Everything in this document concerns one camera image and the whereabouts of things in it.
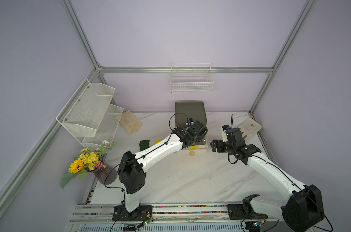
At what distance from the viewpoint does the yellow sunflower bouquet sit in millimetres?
639

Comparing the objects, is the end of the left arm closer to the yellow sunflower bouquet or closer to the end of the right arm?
the end of the right arm

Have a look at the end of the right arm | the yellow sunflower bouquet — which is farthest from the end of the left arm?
the yellow sunflower bouquet
